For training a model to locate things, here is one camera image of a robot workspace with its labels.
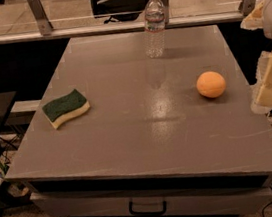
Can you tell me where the clear plastic water bottle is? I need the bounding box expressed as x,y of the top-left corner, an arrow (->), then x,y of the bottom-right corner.
144,0 -> 166,58

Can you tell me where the green and yellow sponge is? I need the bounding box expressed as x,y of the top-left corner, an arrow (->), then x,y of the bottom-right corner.
42,89 -> 90,129

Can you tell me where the orange fruit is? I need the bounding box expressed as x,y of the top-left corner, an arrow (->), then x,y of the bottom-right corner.
196,71 -> 227,99

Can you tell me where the black office chair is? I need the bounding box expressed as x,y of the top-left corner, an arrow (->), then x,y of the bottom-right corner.
91,0 -> 149,24

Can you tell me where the grey drawer cabinet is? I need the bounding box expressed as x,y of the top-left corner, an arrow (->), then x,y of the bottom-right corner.
27,148 -> 272,217

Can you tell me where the black drawer handle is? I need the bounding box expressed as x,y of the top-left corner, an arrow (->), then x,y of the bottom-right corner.
128,200 -> 168,216

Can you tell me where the metal railing frame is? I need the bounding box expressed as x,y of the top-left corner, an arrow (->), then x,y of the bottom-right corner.
0,0 -> 262,44

